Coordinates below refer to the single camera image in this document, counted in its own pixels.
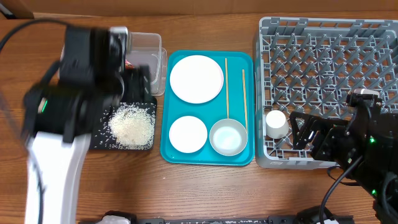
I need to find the large white plate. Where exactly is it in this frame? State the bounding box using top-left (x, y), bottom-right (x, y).
top-left (169, 55), bottom-right (224, 104)

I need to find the teal serving tray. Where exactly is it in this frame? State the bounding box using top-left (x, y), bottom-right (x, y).
top-left (160, 50), bottom-right (255, 166)

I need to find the cardboard wall panel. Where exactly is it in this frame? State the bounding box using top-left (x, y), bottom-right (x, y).
top-left (0, 0), bottom-right (398, 19)

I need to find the black tray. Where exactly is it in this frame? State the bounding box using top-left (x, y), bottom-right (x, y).
top-left (90, 97), bottom-right (157, 150)

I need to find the grey metal bowl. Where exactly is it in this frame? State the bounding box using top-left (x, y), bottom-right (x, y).
top-left (209, 118), bottom-right (248, 156)

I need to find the small white dish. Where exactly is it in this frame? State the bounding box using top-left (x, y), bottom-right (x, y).
top-left (169, 116), bottom-right (208, 154)

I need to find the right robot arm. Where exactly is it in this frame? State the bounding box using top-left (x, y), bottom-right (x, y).
top-left (289, 102), bottom-right (397, 223)

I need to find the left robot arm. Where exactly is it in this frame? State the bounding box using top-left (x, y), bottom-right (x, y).
top-left (23, 26), bottom-right (160, 223)

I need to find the white rice pile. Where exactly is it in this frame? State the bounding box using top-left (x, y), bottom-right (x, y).
top-left (108, 103), bottom-right (156, 151)

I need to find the right wooden chopstick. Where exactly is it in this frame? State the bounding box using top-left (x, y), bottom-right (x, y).
top-left (242, 69), bottom-right (248, 132)

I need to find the clear plastic bin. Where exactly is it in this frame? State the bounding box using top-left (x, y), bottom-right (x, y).
top-left (58, 27), bottom-right (167, 96)

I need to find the wooden chopstick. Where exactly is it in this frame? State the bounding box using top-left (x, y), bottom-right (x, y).
top-left (242, 69), bottom-right (248, 132)
top-left (224, 58), bottom-right (229, 119)

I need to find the white cup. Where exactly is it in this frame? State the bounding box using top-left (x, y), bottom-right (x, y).
top-left (266, 110), bottom-right (289, 139)

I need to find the red snack wrapper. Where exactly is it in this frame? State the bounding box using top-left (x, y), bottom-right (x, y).
top-left (125, 60), bottom-right (134, 69)

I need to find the left wooden chopstick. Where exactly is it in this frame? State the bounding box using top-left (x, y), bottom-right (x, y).
top-left (224, 58), bottom-right (229, 119)

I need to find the grey dishwasher rack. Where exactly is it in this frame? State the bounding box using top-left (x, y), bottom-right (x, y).
top-left (254, 17), bottom-right (397, 170)

